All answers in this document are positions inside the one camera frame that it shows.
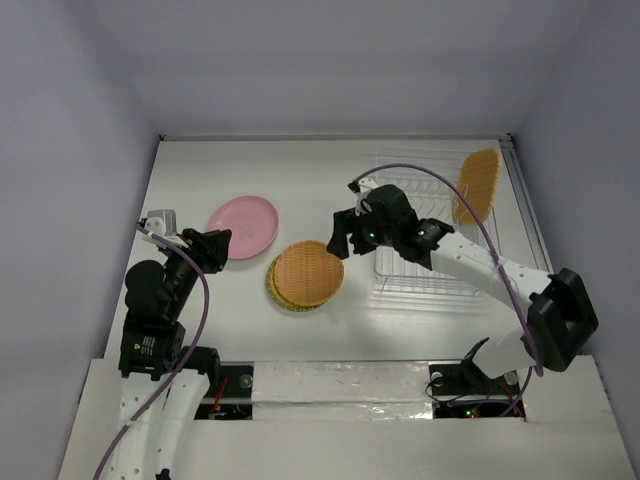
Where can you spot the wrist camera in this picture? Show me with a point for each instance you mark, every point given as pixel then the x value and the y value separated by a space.
pixel 160 224
pixel 362 188

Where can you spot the orange round woven plate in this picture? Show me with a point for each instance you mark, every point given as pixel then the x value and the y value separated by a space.
pixel 307 273

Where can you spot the white wire dish rack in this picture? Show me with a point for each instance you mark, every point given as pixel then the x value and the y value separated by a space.
pixel 445 241

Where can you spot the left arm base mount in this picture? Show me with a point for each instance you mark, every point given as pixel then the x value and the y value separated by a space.
pixel 233 399

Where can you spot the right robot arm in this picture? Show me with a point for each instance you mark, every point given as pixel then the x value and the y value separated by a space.
pixel 554 309

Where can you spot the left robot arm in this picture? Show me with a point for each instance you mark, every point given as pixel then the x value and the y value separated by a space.
pixel 163 380

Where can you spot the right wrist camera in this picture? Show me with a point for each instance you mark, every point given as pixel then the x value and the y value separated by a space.
pixel 362 188

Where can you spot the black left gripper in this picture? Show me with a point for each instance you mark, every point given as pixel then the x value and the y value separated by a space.
pixel 209 246

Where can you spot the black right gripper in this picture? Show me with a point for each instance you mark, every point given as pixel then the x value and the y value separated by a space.
pixel 353 232

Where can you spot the pink round plate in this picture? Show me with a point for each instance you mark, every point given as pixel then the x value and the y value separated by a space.
pixel 253 221

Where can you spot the orange square woven tray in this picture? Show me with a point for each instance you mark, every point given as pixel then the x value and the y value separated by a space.
pixel 478 180

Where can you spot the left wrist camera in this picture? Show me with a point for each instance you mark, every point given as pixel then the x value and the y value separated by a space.
pixel 160 224

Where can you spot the silver foil strip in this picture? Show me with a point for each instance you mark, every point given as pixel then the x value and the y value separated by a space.
pixel 340 391

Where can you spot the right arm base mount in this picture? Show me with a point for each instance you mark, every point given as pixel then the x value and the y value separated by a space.
pixel 462 378

